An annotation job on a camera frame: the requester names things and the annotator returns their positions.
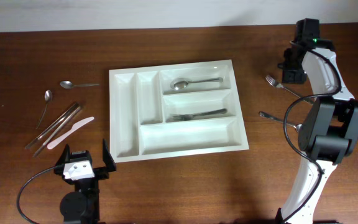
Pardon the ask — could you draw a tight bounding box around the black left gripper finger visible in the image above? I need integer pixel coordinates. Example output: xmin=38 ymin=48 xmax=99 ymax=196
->
xmin=102 ymin=139 xmax=117 ymax=172
xmin=56 ymin=144 xmax=70 ymax=166

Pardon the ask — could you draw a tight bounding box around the steel fork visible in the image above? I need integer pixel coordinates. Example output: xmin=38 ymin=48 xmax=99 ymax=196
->
xmin=172 ymin=108 xmax=227 ymax=121
xmin=265 ymin=75 xmax=303 ymax=98

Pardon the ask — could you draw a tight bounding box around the steel tablespoon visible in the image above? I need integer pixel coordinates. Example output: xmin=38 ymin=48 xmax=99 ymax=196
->
xmin=259 ymin=111 xmax=302 ymax=132
xmin=170 ymin=77 xmax=223 ymax=90

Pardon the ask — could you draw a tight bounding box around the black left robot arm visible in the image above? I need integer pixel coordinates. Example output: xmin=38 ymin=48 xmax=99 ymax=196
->
xmin=53 ymin=140 xmax=116 ymax=223

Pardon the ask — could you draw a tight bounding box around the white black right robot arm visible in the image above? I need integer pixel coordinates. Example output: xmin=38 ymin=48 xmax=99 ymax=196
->
xmin=275 ymin=18 xmax=358 ymax=223

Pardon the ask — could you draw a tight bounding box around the white plastic knife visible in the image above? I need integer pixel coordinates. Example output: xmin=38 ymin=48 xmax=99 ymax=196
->
xmin=47 ymin=116 xmax=94 ymax=149

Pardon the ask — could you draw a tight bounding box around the small teaspoon far left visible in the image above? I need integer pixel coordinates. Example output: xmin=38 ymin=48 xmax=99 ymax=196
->
xmin=36 ymin=90 xmax=53 ymax=129

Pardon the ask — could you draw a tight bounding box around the small teaspoon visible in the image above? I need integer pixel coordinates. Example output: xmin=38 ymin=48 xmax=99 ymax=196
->
xmin=36 ymin=90 xmax=53 ymax=129
xmin=60 ymin=80 xmax=99 ymax=89

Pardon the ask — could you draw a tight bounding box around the white plastic cutlery tray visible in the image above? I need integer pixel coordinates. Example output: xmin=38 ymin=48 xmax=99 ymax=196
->
xmin=109 ymin=60 xmax=249 ymax=162

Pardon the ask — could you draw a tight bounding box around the small teaspoon upper left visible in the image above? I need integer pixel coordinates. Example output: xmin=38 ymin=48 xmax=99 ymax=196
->
xmin=60 ymin=80 xmax=99 ymax=89

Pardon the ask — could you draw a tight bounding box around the black left camera cable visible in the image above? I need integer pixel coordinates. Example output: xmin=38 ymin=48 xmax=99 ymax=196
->
xmin=16 ymin=165 xmax=64 ymax=224

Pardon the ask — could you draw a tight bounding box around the black camera cable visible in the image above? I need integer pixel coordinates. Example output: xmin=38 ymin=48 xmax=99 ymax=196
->
xmin=16 ymin=165 xmax=64 ymax=224
xmin=283 ymin=40 xmax=343 ymax=223

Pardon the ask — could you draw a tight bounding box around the black right camera cable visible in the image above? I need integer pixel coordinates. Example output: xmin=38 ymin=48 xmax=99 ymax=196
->
xmin=283 ymin=40 xmax=343 ymax=223

